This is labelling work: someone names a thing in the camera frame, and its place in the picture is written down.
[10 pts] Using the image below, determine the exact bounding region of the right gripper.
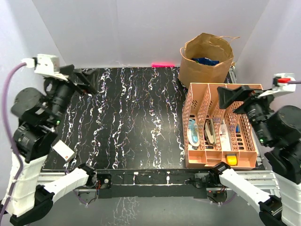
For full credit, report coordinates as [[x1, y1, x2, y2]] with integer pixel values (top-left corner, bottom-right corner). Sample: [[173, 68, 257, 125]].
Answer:
[[216, 83, 278, 144]]

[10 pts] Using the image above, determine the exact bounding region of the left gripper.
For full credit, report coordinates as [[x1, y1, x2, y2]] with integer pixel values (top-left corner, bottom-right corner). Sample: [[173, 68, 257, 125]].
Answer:
[[49, 64, 100, 125]]

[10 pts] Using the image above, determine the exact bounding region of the blue snack packet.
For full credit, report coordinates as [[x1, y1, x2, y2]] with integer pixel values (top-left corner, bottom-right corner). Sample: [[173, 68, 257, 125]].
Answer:
[[192, 57, 220, 66]]

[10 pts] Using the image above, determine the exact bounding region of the brown paper bag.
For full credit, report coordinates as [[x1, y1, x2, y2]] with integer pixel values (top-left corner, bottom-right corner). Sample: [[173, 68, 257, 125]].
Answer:
[[178, 33, 239, 87]]

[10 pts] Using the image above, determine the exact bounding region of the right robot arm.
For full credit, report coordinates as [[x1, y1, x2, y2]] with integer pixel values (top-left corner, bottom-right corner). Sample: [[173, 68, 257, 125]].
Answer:
[[208, 86, 301, 226]]

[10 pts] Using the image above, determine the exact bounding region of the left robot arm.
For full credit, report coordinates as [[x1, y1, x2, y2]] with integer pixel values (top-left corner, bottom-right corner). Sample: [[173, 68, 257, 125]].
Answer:
[[0, 65, 97, 226]]

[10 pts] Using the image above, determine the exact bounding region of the beige stapler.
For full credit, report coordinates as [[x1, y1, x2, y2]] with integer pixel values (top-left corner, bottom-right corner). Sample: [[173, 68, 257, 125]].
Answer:
[[204, 119, 216, 145]]

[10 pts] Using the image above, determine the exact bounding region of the white card packet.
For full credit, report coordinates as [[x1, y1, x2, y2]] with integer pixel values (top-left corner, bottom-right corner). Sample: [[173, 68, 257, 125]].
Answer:
[[220, 124, 231, 151]]

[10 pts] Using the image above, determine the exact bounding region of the pink plastic desk organizer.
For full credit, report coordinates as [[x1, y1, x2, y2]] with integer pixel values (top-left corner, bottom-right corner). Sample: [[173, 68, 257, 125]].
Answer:
[[182, 83, 259, 170]]

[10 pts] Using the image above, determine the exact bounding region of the blue white toothbrush pack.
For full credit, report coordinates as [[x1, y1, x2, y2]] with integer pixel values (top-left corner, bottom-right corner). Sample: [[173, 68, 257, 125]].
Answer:
[[187, 119, 200, 149]]

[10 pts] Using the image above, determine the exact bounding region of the yellow eraser block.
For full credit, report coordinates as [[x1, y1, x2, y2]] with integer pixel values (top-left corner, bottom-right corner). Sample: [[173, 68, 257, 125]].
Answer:
[[226, 154, 238, 166]]

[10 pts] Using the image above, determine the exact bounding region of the pink tape strip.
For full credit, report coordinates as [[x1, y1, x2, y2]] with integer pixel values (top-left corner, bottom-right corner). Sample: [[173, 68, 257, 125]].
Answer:
[[151, 62, 175, 68]]

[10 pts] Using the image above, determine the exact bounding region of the small white box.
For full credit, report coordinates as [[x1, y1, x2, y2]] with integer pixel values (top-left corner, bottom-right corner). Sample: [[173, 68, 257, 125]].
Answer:
[[53, 140, 76, 162]]

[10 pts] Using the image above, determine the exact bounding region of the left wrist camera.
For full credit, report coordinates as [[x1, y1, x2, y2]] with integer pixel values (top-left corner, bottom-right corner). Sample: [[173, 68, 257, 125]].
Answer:
[[34, 54, 60, 75]]

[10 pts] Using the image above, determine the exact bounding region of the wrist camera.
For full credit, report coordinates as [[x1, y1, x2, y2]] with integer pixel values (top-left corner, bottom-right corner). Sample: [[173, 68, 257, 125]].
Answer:
[[258, 73, 296, 98], [34, 54, 60, 75]]

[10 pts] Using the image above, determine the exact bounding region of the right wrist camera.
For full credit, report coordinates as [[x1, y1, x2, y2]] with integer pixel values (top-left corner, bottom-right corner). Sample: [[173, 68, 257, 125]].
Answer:
[[258, 73, 296, 98]]

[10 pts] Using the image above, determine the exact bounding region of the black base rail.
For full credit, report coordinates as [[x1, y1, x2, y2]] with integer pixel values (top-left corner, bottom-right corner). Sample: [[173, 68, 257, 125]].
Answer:
[[70, 168, 236, 201]]

